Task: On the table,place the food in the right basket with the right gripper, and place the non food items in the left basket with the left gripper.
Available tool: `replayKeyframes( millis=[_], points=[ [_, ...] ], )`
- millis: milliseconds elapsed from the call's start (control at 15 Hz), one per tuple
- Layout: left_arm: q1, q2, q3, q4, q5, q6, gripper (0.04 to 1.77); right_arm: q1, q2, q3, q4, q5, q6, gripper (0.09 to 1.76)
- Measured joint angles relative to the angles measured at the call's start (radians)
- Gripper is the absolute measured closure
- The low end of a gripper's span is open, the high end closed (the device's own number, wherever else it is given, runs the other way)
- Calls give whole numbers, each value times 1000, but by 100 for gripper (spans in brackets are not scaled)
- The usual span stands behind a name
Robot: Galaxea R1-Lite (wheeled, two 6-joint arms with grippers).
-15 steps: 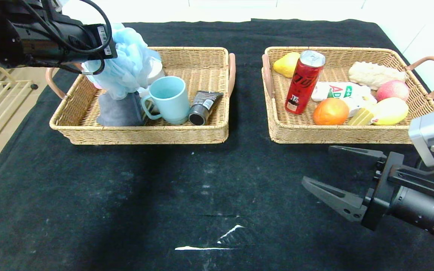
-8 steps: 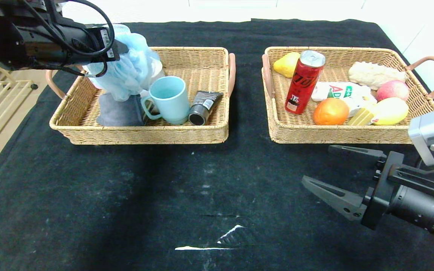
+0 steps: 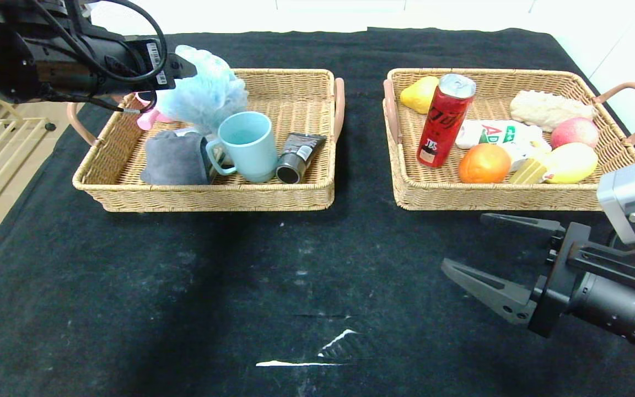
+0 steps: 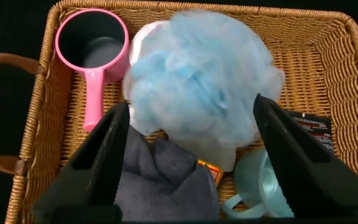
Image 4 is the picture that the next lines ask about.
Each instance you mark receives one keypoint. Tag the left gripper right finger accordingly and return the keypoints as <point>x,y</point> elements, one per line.
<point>309,174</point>

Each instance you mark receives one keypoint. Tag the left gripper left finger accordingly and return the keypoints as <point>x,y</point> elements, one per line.
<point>89,177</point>

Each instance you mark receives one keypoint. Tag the grey cloth towel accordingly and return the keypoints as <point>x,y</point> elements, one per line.
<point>163,186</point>

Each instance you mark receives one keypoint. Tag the light blue bath loofah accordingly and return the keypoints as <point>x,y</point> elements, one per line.
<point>197,87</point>

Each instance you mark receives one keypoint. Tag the woven wicker basket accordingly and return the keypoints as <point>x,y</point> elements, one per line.
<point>322,62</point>

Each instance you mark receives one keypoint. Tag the black cosmetic tube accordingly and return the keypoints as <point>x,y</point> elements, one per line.
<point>317,127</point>

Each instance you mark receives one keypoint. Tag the teal mug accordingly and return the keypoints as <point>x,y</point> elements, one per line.
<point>253,183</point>

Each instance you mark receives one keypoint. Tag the pink plastic cup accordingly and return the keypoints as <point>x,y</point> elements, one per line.
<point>93,77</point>

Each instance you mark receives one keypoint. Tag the white round ceramic jar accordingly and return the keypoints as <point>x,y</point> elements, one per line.
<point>141,37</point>

